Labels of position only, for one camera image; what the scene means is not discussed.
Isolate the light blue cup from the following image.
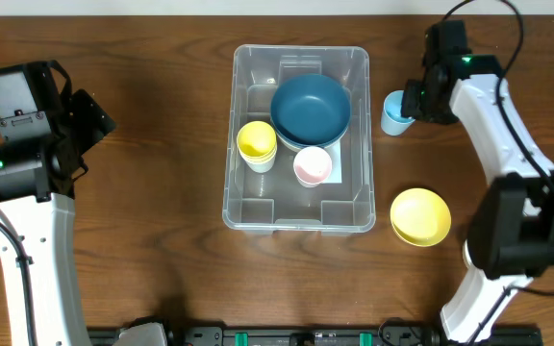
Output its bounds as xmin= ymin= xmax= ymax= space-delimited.
xmin=381 ymin=90 xmax=415 ymax=136

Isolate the dark blue bowl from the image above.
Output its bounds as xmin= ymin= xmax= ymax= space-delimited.
xmin=270 ymin=74 xmax=351 ymax=126
xmin=270 ymin=121 xmax=349 ymax=148

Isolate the yellow small bowl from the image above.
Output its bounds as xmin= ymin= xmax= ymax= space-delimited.
xmin=390 ymin=187 xmax=452 ymax=247

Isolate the pink cup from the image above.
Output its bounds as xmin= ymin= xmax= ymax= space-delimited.
xmin=292 ymin=146 xmax=333 ymax=188

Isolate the cream green bowl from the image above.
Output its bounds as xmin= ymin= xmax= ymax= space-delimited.
xmin=276 ymin=134 xmax=340 ymax=152

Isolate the yellow cup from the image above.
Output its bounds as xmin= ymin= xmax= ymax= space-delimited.
xmin=237 ymin=121 xmax=277 ymax=158
xmin=239 ymin=146 xmax=277 ymax=163

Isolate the cream white cup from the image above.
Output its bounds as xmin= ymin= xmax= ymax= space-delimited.
xmin=244 ymin=156 xmax=275 ymax=174

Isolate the white small bowl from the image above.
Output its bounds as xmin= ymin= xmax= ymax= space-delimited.
xmin=463 ymin=241 xmax=472 ymax=269

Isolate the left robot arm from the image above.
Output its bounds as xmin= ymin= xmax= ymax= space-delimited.
xmin=0 ymin=61 xmax=170 ymax=345

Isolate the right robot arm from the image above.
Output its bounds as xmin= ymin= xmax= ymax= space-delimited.
xmin=401 ymin=19 xmax=554 ymax=345

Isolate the white label in bin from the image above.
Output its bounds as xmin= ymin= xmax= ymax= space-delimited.
xmin=324 ymin=141 xmax=342 ymax=184

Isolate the clear plastic storage bin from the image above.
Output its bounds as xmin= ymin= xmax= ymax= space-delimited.
xmin=222 ymin=44 xmax=376 ymax=235

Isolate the left black cable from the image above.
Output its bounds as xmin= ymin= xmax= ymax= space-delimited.
xmin=0 ymin=98 xmax=36 ymax=346

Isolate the black cable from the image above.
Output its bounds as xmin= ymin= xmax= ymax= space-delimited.
xmin=442 ymin=0 xmax=554 ymax=346
xmin=0 ymin=98 xmax=36 ymax=346

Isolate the right black cable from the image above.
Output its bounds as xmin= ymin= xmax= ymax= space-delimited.
xmin=442 ymin=0 xmax=554 ymax=346

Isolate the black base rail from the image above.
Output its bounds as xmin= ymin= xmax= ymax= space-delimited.
xmin=88 ymin=321 xmax=544 ymax=346

